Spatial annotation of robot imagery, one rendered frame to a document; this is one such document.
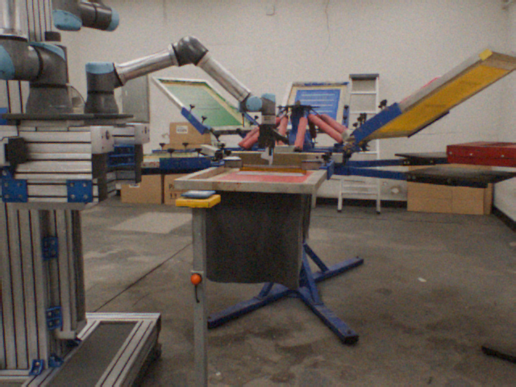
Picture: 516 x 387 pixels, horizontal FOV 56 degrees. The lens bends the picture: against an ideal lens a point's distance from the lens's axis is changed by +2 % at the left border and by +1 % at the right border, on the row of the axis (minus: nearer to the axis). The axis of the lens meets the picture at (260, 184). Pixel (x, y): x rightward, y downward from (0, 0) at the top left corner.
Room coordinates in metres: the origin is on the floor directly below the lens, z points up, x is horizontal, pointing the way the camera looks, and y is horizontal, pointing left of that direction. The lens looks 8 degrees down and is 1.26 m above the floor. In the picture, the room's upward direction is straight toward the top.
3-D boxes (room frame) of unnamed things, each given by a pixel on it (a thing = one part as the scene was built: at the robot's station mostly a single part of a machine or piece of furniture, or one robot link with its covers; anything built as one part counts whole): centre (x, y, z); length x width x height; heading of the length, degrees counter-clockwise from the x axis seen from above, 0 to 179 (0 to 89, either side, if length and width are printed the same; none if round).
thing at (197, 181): (2.27, -0.02, 0.97); 0.79 x 0.58 x 0.04; 167
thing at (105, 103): (2.20, 0.72, 1.31); 0.15 x 0.15 x 0.10
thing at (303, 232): (2.16, -0.21, 0.74); 0.46 x 0.04 x 0.42; 167
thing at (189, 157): (3.03, 0.61, 1.05); 1.08 x 0.61 x 0.23; 107
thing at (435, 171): (2.83, -0.75, 0.91); 1.34 x 0.40 x 0.08; 47
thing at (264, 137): (2.47, -0.04, 1.15); 0.09 x 0.08 x 0.12; 77
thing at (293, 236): (1.98, 0.05, 0.74); 0.45 x 0.03 x 0.43; 77
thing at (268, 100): (2.47, -0.04, 1.31); 0.09 x 0.08 x 0.11; 100
